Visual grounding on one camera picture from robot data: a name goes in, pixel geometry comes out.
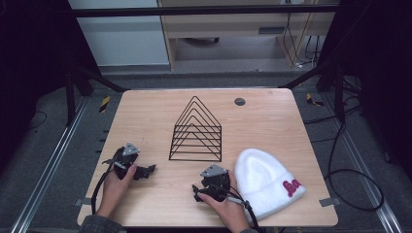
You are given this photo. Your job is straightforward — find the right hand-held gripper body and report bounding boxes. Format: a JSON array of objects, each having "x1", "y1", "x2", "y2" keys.
[{"x1": 199, "y1": 163, "x2": 232, "y2": 203}]

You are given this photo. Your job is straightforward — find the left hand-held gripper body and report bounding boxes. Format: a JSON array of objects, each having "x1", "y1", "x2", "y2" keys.
[{"x1": 112, "y1": 141, "x2": 141, "y2": 181}]

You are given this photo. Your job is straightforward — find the white knitted beanie hat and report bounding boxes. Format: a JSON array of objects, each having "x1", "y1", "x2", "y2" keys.
[{"x1": 233, "y1": 148, "x2": 307, "y2": 223}]

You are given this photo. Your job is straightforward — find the person's left hand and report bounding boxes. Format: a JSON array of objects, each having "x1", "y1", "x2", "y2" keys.
[{"x1": 96, "y1": 163, "x2": 139, "y2": 219}]

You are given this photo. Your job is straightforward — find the person's right hand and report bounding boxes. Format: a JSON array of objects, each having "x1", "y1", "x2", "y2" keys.
[{"x1": 196, "y1": 169, "x2": 251, "y2": 233}]

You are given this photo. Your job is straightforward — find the yellow black striped tape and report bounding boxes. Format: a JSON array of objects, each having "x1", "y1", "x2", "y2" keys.
[
  {"x1": 98, "y1": 94, "x2": 112, "y2": 114},
  {"x1": 305, "y1": 92, "x2": 326, "y2": 108}
]

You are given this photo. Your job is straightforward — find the grey tape piece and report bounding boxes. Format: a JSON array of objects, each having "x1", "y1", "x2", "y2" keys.
[
  {"x1": 73, "y1": 197, "x2": 93, "y2": 208},
  {"x1": 318, "y1": 196, "x2": 343, "y2": 209}
]

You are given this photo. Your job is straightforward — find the white cabinet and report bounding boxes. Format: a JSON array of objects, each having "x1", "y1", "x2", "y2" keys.
[{"x1": 67, "y1": 0, "x2": 171, "y2": 68}]

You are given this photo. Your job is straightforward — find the black curtain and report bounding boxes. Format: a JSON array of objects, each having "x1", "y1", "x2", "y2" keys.
[
  {"x1": 0, "y1": 0, "x2": 102, "y2": 176},
  {"x1": 315, "y1": 0, "x2": 412, "y2": 183}
]

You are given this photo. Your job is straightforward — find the black wire rack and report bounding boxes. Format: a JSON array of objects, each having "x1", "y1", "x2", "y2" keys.
[{"x1": 168, "y1": 95, "x2": 223, "y2": 163}]

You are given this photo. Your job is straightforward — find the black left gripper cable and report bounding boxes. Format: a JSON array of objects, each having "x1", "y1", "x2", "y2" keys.
[{"x1": 90, "y1": 146, "x2": 126, "y2": 216}]

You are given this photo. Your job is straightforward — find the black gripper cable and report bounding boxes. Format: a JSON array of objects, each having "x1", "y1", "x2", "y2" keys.
[
  {"x1": 210, "y1": 183, "x2": 261, "y2": 233},
  {"x1": 90, "y1": 146, "x2": 126, "y2": 216}
]

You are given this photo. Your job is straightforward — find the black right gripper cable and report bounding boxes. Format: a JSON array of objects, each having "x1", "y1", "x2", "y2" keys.
[{"x1": 210, "y1": 183, "x2": 261, "y2": 233}]

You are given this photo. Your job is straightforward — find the aluminium floor rail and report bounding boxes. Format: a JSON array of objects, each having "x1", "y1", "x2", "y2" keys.
[
  {"x1": 320, "y1": 91, "x2": 405, "y2": 233},
  {"x1": 10, "y1": 96, "x2": 89, "y2": 233}
]

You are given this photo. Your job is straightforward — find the black metal frame stand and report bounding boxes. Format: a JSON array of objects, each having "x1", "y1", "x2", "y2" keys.
[
  {"x1": 278, "y1": 59, "x2": 347, "y2": 124},
  {"x1": 64, "y1": 61, "x2": 130, "y2": 128}
]

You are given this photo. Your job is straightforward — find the thin black floor cable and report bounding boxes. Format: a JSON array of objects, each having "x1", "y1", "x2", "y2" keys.
[{"x1": 29, "y1": 110, "x2": 49, "y2": 131}]

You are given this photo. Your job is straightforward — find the black looped floor cable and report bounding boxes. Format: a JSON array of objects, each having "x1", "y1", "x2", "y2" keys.
[{"x1": 303, "y1": 103, "x2": 386, "y2": 214}]

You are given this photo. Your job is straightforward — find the hanging desk cables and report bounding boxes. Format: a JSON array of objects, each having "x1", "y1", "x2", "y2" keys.
[{"x1": 282, "y1": 0, "x2": 323, "y2": 70}]

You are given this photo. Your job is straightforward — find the black horizontal frame bar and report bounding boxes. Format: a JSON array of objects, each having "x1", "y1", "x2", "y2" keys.
[{"x1": 68, "y1": 4, "x2": 340, "y2": 19}]

